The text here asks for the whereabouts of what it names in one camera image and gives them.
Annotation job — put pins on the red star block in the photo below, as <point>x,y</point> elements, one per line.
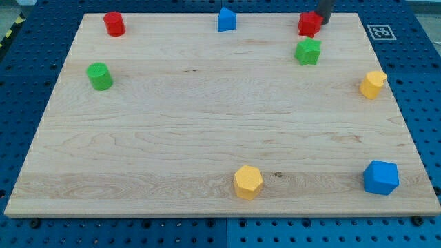
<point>309,24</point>

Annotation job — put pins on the light wooden board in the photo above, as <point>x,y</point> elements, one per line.
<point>189,106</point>

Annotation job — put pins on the blue triangular prism block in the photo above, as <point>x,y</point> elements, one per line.
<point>226,20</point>

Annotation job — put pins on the black bolt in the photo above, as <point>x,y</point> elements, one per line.
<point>417,220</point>
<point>34,223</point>

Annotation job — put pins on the green cylinder block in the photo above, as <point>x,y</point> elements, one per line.
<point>99,76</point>

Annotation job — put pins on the yellow hexagon block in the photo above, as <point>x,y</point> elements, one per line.
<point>248,182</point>

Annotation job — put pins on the red cylinder block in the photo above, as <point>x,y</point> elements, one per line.
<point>114,24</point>

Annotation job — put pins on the green star block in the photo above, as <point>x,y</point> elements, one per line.
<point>308,51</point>

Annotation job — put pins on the black bolt front left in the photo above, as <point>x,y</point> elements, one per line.
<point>34,223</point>

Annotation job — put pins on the white fiducial marker tag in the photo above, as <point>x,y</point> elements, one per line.
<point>381,32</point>

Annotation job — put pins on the yellow heart block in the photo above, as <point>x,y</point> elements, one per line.
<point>372,84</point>

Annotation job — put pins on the black bolt front right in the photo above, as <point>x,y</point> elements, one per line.
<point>417,220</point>

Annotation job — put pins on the blue cube block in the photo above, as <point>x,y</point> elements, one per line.
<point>381,177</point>

